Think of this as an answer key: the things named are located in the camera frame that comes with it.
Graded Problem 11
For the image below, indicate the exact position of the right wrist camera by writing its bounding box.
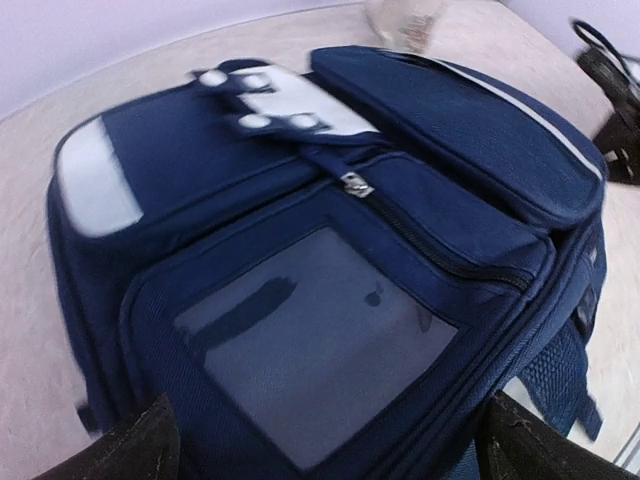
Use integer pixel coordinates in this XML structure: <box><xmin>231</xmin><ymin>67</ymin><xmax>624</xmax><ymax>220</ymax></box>
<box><xmin>570</xmin><ymin>19</ymin><xmax>639</xmax><ymax>120</ymax></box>

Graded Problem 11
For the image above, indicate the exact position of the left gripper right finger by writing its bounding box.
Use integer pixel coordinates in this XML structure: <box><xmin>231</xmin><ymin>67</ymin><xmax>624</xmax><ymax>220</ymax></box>
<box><xmin>474</xmin><ymin>391</ymin><xmax>639</xmax><ymax>479</ymax></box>

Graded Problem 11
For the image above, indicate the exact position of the navy blue student backpack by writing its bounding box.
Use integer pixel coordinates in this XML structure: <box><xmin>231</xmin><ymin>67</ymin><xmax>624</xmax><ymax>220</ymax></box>
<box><xmin>47</xmin><ymin>46</ymin><xmax>606</xmax><ymax>479</ymax></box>

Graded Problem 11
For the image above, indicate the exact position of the beige patterned ceramic mug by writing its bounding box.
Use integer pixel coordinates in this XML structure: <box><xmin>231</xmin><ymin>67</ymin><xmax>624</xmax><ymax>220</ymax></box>
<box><xmin>364</xmin><ymin>0</ymin><xmax>449</xmax><ymax>55</ymax></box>

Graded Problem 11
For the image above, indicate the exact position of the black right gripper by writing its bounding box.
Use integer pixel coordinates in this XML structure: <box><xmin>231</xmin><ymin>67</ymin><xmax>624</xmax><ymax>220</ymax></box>
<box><xmin>593</xmin><ymin>117</ymin><xmax>639</xmax><ymax>186</ymax></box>

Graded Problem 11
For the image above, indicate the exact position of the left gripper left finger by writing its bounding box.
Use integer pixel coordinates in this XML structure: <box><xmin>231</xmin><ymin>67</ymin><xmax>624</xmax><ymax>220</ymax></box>
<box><xmin>38</xmin><ymin>394</ymin><xmax>180</xmax><ymax>480</ymax></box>

